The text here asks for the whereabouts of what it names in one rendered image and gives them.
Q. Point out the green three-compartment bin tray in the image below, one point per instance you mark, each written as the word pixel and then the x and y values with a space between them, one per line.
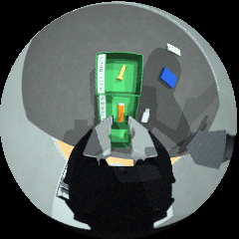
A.
pixel 118 91

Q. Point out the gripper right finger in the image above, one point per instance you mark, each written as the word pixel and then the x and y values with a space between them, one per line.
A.
pixel 144 145

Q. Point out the yellow bolt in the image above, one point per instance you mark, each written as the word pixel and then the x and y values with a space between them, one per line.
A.
pixel 121 72

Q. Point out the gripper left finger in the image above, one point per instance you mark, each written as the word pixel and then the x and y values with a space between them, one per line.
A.
pixel 93 146

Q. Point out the white usb stick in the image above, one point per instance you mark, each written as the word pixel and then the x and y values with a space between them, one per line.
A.
pixel 145 115

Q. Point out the orange aa battery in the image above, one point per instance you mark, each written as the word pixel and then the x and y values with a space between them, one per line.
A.
pixel 120 114

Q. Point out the white domino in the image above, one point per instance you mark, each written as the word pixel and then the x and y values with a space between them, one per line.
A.
pixel 173 50

